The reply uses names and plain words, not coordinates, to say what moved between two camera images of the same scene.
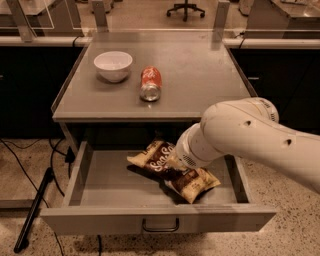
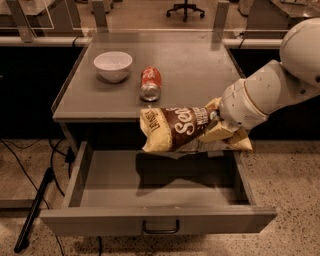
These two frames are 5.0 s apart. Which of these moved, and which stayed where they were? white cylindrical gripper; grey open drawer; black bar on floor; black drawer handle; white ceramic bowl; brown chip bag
Moved: brown chip bag; white cylindrical gripper
Stayed: black drawer handle; grey open drawer; black bar on floor; white ceramic bowl
